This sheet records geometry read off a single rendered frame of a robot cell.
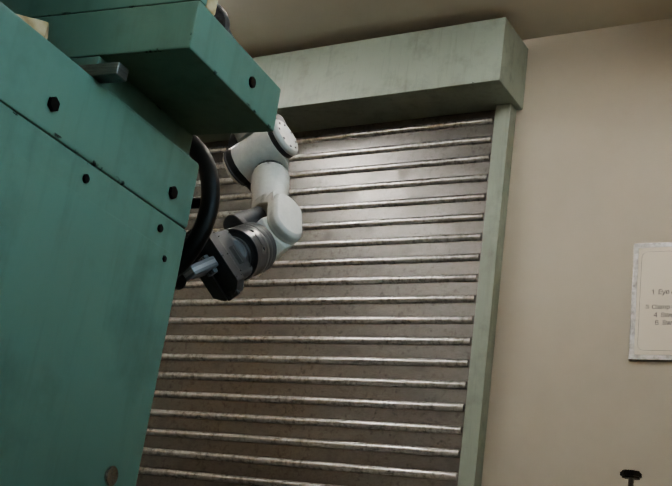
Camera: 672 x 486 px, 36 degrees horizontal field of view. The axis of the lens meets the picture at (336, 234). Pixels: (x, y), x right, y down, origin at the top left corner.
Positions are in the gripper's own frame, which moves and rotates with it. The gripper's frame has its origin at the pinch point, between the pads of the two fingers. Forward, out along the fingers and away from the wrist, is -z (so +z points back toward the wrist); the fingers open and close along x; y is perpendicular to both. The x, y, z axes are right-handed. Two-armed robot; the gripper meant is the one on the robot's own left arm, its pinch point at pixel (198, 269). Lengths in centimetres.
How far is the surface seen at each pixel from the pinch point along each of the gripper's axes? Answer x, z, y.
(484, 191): -3, 289, -45
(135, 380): -11.6, -37.8, 9.0
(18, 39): 21, -50, 29
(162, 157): 9.1, -27.6, 22.0
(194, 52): 14, -34, 36
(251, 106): 8.2, -22.4, 33.1
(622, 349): -83, 251, -24
